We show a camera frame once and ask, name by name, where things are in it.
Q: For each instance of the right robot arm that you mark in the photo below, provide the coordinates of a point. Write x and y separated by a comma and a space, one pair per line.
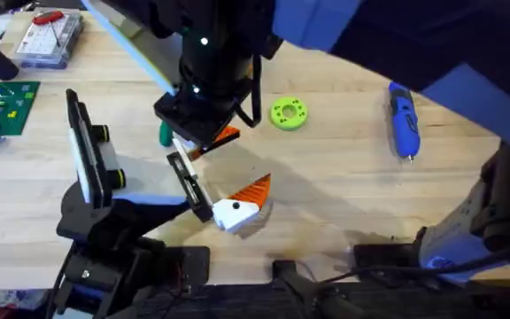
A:
414, 35

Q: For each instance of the black rail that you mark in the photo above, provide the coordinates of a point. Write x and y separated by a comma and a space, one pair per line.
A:
237, 305

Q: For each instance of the black upright flat plate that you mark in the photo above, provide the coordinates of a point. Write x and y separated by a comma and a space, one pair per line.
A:
84, 150

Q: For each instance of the clear plastic screw box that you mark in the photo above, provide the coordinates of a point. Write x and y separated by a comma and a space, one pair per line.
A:
47, 46

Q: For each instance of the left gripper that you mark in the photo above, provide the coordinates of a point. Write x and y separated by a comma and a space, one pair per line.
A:
149, 177

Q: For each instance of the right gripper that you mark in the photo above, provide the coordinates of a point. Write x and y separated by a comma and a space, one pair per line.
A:
210, 71

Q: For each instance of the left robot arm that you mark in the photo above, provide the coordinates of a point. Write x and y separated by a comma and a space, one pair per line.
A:
100, 223

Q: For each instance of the green disc with holes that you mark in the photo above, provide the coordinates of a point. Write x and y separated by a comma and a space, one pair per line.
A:
288, 113

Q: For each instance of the orange ribbed wedge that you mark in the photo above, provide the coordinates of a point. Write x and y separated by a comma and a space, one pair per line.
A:
225, 134

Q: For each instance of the green board with toy blocks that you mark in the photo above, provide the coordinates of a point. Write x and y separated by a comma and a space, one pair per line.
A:
2, 108

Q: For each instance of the blue electric screwdriver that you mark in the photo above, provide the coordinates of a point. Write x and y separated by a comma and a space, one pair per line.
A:
403, 122

